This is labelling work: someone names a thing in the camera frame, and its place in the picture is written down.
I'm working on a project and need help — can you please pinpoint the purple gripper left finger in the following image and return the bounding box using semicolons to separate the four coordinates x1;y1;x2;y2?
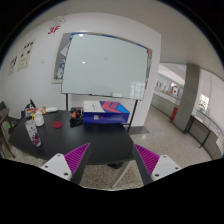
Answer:
42;143;90;181

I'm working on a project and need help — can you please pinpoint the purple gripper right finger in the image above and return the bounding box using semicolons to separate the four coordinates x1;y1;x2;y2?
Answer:
133;144;181;182

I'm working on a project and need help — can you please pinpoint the white printed water bottle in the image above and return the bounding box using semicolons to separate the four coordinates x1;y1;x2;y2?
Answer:
25;118;41;147

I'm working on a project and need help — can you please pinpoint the red round coaster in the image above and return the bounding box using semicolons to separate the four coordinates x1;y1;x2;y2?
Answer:
52;121;63;129

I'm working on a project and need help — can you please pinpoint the black round table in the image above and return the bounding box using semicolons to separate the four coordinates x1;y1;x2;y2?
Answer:
8;110;136;189

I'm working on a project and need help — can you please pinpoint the red fire extinguisher box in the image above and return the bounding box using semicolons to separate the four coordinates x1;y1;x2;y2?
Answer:
171;106;178;120

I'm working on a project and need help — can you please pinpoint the white eraser pack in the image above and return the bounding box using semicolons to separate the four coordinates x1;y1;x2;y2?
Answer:
46;107;57;113

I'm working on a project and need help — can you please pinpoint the blue red cardboard box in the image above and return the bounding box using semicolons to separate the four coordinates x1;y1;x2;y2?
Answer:
83;101;130;124

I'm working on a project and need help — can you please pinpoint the colourful book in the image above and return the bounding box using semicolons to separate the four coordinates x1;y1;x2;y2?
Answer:
25;107;46;116

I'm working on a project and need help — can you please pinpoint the grey pillar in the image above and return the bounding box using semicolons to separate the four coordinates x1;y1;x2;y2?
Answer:
173;63;200;132

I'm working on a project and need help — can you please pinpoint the wooden chair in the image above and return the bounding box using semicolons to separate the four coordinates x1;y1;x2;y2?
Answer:
0;102;15;157

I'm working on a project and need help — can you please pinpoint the large whiteboard on stand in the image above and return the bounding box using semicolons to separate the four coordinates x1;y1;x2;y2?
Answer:
62;34;149;124

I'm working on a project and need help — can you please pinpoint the grey notice board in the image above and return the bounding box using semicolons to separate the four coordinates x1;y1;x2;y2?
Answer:
51;33;71;84

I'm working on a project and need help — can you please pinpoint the white mug yellow handle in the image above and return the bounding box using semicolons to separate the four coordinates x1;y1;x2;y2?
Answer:
34;112;44;127

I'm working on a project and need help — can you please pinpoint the wall poster small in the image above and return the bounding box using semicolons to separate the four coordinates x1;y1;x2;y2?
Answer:
8;56;17;76

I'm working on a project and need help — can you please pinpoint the wall poster large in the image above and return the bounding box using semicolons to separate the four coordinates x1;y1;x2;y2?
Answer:
17;40;35;71

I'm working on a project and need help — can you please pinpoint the red 3F wall sign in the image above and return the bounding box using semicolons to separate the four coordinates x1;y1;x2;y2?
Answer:
48;26;60;35

